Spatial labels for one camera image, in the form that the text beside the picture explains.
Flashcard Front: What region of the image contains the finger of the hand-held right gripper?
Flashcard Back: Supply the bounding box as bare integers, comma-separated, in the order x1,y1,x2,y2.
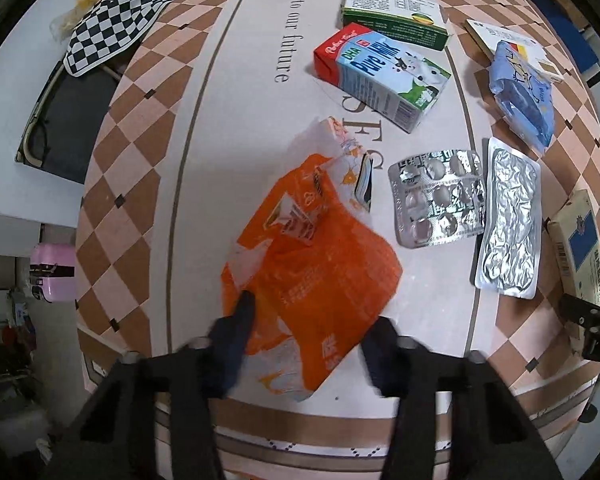
560,294,600,328

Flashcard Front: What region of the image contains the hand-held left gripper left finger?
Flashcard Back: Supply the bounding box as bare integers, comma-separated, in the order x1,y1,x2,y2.
55,290,258,480

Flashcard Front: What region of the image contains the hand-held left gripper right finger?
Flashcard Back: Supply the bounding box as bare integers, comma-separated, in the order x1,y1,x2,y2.
362,316,563,480

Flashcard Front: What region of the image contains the beige box with blue label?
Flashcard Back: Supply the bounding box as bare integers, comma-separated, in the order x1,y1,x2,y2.
546,189,600,306

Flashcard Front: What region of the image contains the plain silver foil blister pack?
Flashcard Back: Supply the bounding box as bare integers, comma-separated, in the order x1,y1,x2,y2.
474,137,542,301

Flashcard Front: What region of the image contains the orange plastic wrapper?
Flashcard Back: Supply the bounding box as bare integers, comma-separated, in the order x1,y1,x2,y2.
221,116,405,402

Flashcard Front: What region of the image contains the silver pill blister pack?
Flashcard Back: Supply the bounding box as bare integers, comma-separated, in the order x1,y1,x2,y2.
387,149,487,249

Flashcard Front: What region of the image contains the blue cartoon pouch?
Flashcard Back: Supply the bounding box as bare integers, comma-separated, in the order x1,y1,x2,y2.
489,41,556,153

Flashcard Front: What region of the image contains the blue white milk carton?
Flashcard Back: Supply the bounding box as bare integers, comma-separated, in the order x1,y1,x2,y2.
313,22,452,134

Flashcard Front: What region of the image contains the white yellow box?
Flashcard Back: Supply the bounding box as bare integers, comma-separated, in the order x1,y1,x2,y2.
464,19,565,83

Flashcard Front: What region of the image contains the green white medicine box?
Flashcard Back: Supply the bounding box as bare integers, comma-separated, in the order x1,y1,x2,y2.
340,0,453,52

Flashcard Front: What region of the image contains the pink suitcase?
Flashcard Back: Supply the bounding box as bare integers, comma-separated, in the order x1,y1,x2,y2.
29,242,77,303

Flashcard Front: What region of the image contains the table with diamond-pattern tablecloth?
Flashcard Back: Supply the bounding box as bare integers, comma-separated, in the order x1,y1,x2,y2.
75,0,600,480

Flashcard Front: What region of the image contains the blue chair cushion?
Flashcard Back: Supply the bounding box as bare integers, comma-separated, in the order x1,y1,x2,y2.
502,0,600,73

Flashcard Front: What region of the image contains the black white checkered cloth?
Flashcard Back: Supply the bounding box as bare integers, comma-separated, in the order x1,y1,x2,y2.
62,0,177,78

